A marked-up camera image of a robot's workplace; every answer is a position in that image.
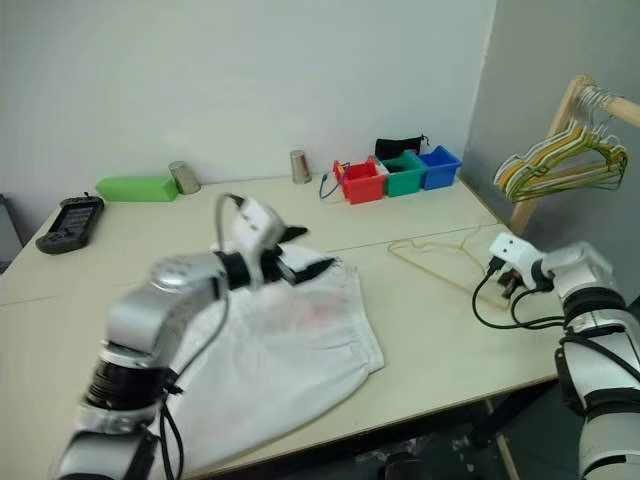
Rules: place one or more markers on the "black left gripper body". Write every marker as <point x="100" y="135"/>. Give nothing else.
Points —
<point x="276" y="266"/>

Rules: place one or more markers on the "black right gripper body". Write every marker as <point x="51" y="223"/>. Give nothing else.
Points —
<point x="511" y="281"/>

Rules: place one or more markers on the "white shorts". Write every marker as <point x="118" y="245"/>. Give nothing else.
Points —
<point x="280" y="350"/>

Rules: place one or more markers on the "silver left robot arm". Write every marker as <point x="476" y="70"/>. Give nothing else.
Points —
<point x="150" y="310"/>

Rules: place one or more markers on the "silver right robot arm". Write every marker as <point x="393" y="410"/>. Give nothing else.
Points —
<point x="600" y="320"/>

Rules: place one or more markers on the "metal cup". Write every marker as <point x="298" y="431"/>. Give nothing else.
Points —
<point x="300" y="167"/>
<point x="182" y="177"/>

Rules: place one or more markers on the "red plastic bin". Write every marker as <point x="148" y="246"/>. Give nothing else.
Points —
<point x="361" y="182"/>

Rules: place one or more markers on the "green plastic bin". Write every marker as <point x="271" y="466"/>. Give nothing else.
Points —
<point x="402" y="180"/>

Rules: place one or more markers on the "wooden clothes rack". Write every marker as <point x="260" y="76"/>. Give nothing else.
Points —
<point x="542" y="165"/>

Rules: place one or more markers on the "blue plastic bin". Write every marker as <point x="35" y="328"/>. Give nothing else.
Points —
<point x="440" y="170"/>

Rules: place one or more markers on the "green rectangular box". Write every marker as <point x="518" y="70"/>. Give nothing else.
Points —
<point x="135" y="189"/>

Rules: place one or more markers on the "dark rounded shape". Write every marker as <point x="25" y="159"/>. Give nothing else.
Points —
<point x="404" y="467"/>

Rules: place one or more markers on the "black handheld device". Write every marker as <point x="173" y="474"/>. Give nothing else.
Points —
<point x="72" y="222"/>

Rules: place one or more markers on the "dark grey object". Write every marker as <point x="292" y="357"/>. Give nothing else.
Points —
<point x="7" y="235"/>

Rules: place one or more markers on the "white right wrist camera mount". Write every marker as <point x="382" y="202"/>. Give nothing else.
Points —
<point x="515" y="252"/>

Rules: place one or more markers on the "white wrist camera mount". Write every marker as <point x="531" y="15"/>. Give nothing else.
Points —
<point x="255" y="225"/>
<point x="515" y="252"/>

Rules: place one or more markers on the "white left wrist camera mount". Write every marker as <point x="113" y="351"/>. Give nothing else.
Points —
<point x="255" y="225"/>

